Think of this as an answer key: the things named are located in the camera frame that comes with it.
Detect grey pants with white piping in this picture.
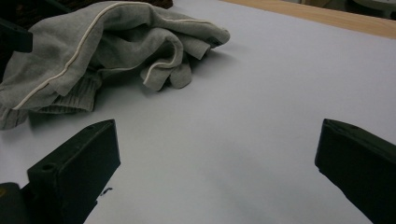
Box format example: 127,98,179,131
0,0,232,131

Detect wooden table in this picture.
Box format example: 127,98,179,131
220,0,396,40

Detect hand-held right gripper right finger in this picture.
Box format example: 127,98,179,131
314,118,396,224

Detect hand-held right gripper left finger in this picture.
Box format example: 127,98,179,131
20,119,121,224

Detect white table cover sheet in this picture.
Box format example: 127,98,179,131
0,0,396,224

